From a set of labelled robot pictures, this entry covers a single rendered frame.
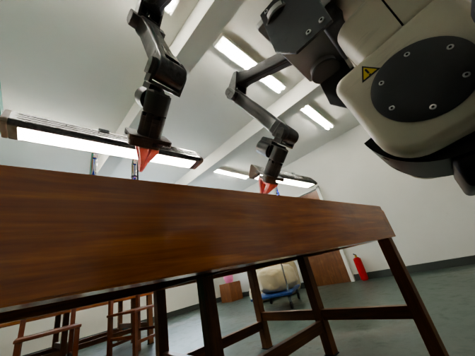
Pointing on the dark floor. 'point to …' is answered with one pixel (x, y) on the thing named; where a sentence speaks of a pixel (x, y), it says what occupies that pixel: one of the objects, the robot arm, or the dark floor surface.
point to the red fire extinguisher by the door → (360, 268)
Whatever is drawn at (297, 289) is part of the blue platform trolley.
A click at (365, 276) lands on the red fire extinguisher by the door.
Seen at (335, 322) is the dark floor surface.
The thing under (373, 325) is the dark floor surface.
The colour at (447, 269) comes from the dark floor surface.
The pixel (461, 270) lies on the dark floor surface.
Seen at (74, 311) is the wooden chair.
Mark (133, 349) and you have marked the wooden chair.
